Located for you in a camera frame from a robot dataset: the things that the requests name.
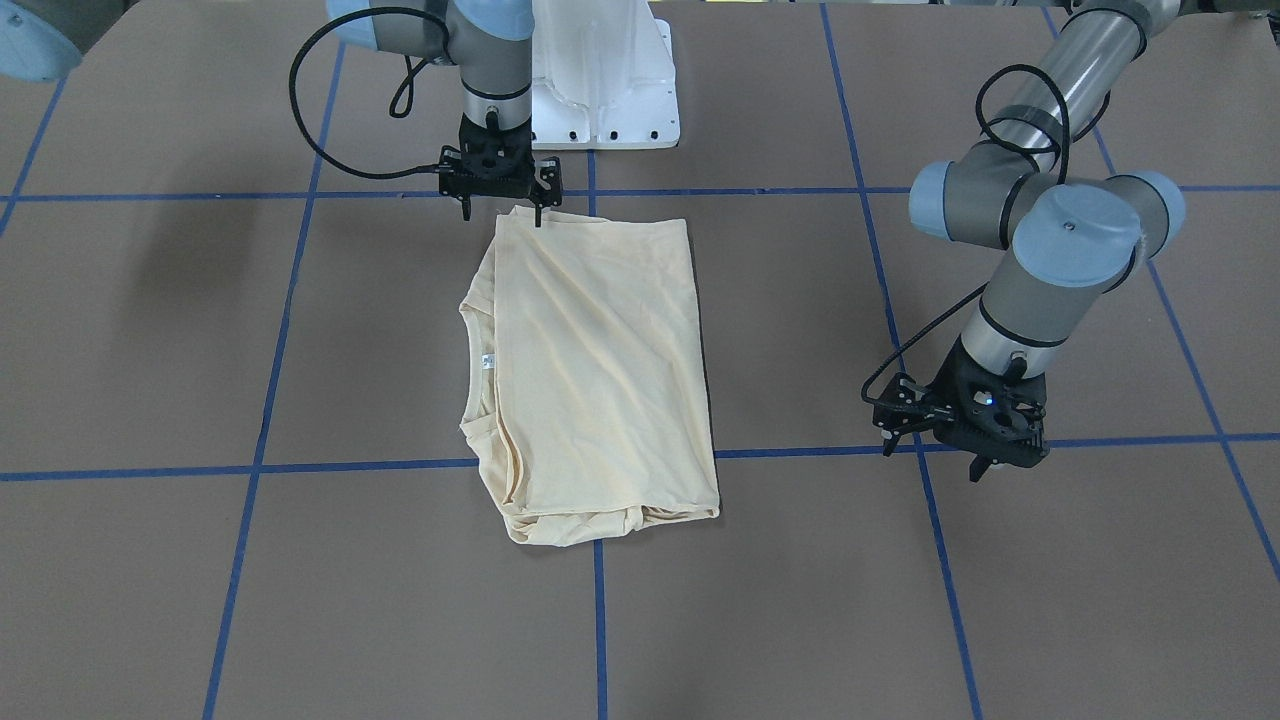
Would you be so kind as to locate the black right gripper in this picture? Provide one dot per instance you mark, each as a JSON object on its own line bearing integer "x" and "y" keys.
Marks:
{"x": 545, "y": 180}

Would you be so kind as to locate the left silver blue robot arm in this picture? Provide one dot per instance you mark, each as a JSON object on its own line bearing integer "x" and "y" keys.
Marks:
{"x": 1067, "y": 241}

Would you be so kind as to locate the beige long-sleeve printed shirt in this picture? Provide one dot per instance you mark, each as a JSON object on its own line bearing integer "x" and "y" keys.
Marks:
{"x": 587, "y": 406}

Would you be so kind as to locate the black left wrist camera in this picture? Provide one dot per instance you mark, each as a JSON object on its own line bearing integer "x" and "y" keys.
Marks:
{"x": 906, "y": 406}

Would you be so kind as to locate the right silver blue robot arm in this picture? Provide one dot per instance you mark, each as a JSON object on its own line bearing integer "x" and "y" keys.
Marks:
{"x": 488, "y": 42}

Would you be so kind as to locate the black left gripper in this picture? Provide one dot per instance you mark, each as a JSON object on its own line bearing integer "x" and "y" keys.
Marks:
{"x": 950, "y": 381}

